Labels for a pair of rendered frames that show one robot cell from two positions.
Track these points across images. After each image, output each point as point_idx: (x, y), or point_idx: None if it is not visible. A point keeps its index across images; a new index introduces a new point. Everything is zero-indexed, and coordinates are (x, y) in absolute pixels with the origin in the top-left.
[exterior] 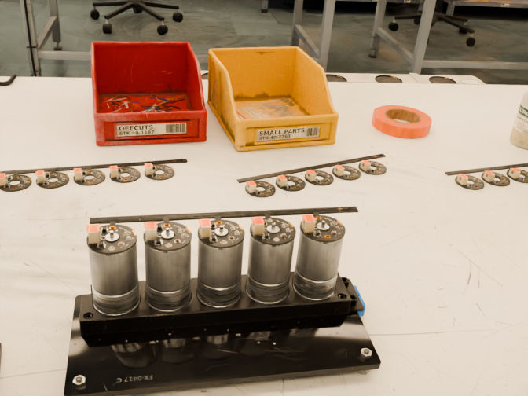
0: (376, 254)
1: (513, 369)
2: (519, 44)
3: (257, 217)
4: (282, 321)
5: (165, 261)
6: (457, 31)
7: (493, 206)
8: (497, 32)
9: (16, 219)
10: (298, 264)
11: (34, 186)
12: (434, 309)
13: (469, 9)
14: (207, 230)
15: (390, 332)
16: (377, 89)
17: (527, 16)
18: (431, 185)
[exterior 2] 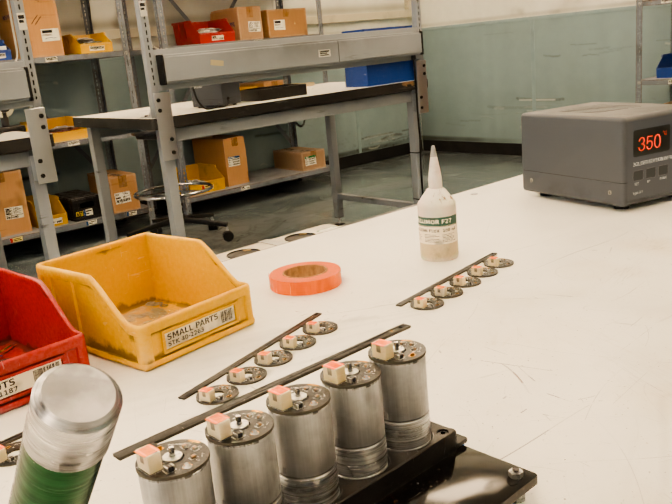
0: None
1: (637, 428)
2: (281, 223)
3: (328, 362)
4: (400, 491)
5: (257, 457)
6: (207, 230)
7: (470, 313)
8: (251, 218)
9: None
10: (386, 409)
11: None
12: (519, 415)
13: (207, 203)
14: (287, 397)
15: (504, 454)
16: (244, 262)
17: (272, 193)
18: (394, 319)
